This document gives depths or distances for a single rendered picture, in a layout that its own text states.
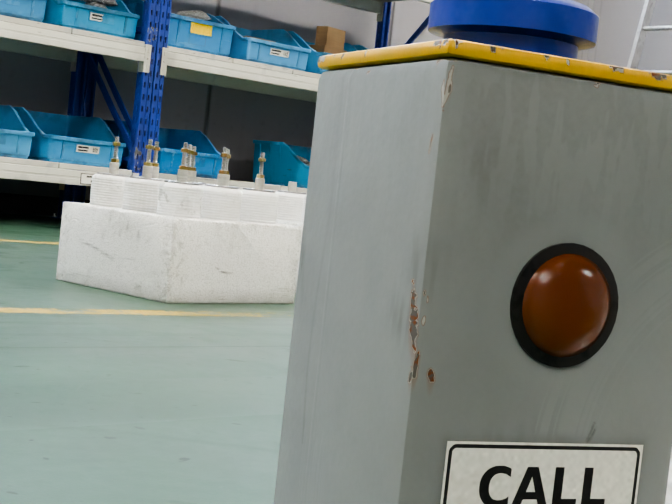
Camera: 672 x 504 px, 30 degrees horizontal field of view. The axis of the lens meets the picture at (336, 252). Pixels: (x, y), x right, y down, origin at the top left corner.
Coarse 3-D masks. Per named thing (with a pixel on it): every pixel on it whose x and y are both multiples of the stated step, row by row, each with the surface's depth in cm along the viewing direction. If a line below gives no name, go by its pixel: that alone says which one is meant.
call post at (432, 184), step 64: (384, 64) 29; (448, 64) 25; (320, 128) 31; (384, 128) 28; (448, 128) 26; (512, 128) 26; (576, 128) 27; (640, 128) 27; (320, 192) 31; (384, 192) 27; (448, 192) 26; (512, 192) 26; (576, 192) 27; (640, 192) 27; (320, 256) 30; (384, 256) 27; (448, 256) 26; (512, 256) 26; (640, 256) 28; (320, 320) 30; (384, 320) 27; (448, 320) 26; (512, 320) 26; (640, 320) 28; (320, 384) 30; (384, 384) 27; (448, 384) 26; (512, 384) 27; (576, 384) 27; (640, 384) 28; (320, 448) 30; (384, 448) 26; (448, 448) 26; (512, 448) 27; (576, 448) 27; (640, 448) 28
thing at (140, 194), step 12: (144, 168) 278; (132, 180) 275; (144, 180) 275; (156, 180) 276; (132, 192) 275; (144, 192) 274; (156, 192) 275; (132, 204) 275; (144, 204) 275; (156, 204) 276
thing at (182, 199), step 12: (180, 168) 270; (168, 180) 268; (180, 180) 270; (168, 192) 267; (180, 192) 267; (192, 192) 268; (168, 204) 267; (180, 204) 267; (192, 204) 268; (180, 216) 267; (192, 216) 268
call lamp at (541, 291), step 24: (552, 264) 27; (576, 264) 27; (528, 288) 26; (552, 288) 26; (576, 288) 27; (600, 288) 27; (528, 312) 26; (552, 312) 26; (576, 312) 27; (600, 312) 27; (552, 336) 27; (576, 336) 27
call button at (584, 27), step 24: (456, 0) 29; (480, 0) 28; (504, 0) 28; (528, 0) 28; (552, 0) 28; (432, 24) 29; (456, 24) 28; (480, 24) 28; (504, 24) 28; (528, 24) 28; (552, 24) 28; (576, 24) 28; (528, 48) 28; (552, 48) 28; (576, 48) 29
